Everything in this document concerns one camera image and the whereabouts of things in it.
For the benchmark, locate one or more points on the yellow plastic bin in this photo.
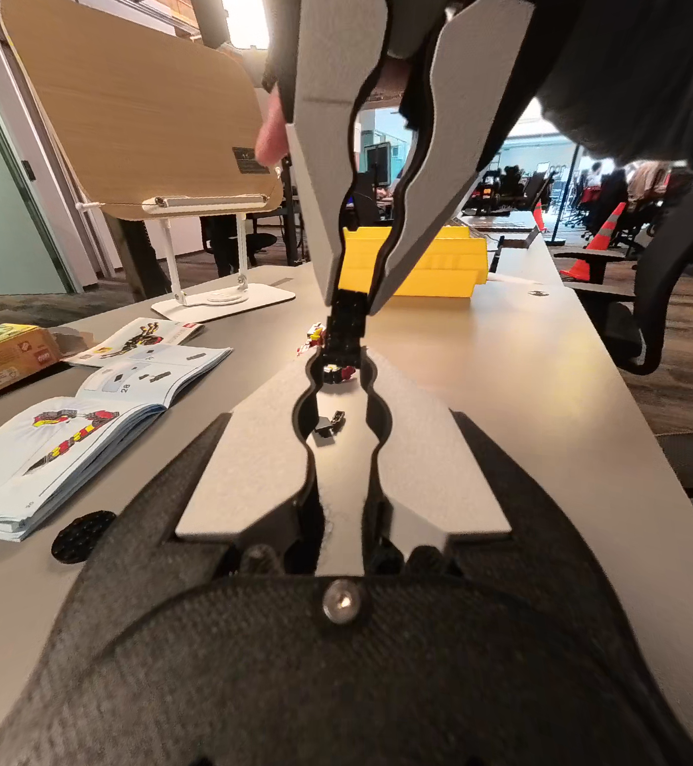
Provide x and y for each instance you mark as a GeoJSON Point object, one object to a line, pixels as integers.
{"type": "Point", "coordinates": [436, 263]}

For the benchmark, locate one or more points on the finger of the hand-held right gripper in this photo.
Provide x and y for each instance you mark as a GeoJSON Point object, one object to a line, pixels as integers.
{"type": "Point", "coordinates": [322, 149]}
{"type": "Point", "coordinates": [460, 119]}

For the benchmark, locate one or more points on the closed instruction booklet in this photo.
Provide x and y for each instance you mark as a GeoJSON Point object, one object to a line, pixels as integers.
{"type": "Point", "coordinates": [137, 341]}

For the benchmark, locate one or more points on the person's right hand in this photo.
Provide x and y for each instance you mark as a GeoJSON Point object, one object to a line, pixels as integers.
{"type": "Point", "coordinates": [273, 134]}

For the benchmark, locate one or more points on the row of black office chairs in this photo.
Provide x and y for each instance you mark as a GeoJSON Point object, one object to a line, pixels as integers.
{"type": "Point", "coordinates": [502, 185]}

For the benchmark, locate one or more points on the black upright stand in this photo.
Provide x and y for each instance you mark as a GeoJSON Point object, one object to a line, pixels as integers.
{"type": "Point", "coordinates": [496, 257]}

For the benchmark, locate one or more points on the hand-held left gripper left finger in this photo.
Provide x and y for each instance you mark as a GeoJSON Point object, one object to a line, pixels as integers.
{"type": "Point", "coordinates": [244, 473]}

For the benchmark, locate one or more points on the black round studded disc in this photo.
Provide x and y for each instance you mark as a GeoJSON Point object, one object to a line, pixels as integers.
{"type": "Point", "coordinates": [83, 535]}

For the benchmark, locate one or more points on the person's right forearm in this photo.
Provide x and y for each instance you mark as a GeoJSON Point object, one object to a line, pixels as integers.
{"type": "Point", "coordinates": [633, 72]}

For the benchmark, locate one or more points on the large orange traffic cone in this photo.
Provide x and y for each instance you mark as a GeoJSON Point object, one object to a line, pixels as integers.
{"type": "Point", "coordinates": [603, 239]}

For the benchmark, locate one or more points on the black studded brick plate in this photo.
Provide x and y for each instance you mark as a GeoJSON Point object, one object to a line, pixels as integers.
{"type": "Point", "coordinates": [345, 326]}

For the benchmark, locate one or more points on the small dark clip brick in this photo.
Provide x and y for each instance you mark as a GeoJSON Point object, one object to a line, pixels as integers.
{"type": "Point", "coordinates": [338, 417]}

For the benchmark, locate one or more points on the open instruction booklet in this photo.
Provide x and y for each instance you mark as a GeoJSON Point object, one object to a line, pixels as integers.
{"type": "Point", "coordinates": [53, 467]}

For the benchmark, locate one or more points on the black monitor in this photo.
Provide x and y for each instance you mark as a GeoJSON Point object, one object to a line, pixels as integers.
{"type": "Point", "coordinates": [377, 161]}

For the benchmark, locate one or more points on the small orange traffic cone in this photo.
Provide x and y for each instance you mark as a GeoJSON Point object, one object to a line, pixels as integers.
{"type": "Point", "coordinates": [539, 218]}

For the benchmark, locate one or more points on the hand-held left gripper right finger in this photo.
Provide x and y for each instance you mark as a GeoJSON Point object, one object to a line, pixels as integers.
{"type": "Point", "coordinates": [442, 473]}

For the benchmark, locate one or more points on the red yellow black brick model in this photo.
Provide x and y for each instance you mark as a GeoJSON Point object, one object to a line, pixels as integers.
{"type": "Point", "coordinates": [313, 338]}

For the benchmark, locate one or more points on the wooden book stand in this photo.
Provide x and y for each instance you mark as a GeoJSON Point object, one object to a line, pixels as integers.
{"type": "Point", "coordinates": [143, 107]}

